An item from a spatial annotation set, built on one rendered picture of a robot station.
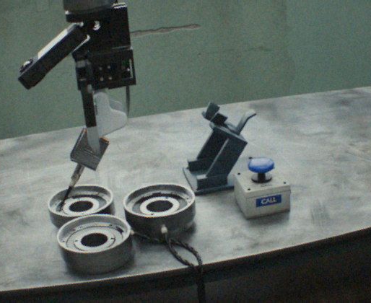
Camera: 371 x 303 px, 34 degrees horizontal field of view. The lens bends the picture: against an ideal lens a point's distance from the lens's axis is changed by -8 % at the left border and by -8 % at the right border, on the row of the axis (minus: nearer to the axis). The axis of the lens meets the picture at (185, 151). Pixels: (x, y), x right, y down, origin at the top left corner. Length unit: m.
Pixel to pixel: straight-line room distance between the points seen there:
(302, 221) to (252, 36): 1.74
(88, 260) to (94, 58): 0.27
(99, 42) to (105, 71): 0.04
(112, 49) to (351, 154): 0.50
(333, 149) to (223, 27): 1.47
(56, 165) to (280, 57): 1.62
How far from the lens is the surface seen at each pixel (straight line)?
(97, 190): 1.01
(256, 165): 0.95
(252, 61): 2.64
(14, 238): 0.98
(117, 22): 0.87
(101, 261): 0.84
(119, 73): 0.87
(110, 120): 0.90
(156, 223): 0.90
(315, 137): 1.23
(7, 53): 2.52
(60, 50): 0.86
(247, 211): 0.95
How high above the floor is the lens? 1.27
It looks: 23 degrees down
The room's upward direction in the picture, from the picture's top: 5 degrees counter-clockwise
